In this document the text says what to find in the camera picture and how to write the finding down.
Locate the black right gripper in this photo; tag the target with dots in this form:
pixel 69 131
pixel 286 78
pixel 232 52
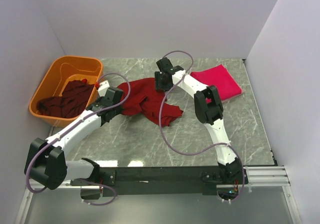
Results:
pixel 158 86

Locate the orange plastic bin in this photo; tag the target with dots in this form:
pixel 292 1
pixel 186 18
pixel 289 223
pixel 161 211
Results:
pixel 62 71

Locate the maroon t-shirt in bin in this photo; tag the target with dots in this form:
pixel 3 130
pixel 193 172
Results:
pixel 70 104

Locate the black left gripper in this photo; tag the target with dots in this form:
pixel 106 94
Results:
pixel 119 109

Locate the dark red t-shirt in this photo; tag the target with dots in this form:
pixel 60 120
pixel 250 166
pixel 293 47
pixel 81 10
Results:
pixel 145 99

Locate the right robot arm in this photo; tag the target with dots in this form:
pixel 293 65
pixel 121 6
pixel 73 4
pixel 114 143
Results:
pixel 209 111

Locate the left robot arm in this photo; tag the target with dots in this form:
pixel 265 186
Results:
pixel 46 160

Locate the aluminium extrusion rail frame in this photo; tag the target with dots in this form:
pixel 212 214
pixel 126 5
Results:
pixel 267 199

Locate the black base crossbar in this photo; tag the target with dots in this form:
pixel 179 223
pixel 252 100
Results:
pixel 160 180

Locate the folded hot pink t-shirt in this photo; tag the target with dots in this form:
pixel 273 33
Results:
pixel 220 78

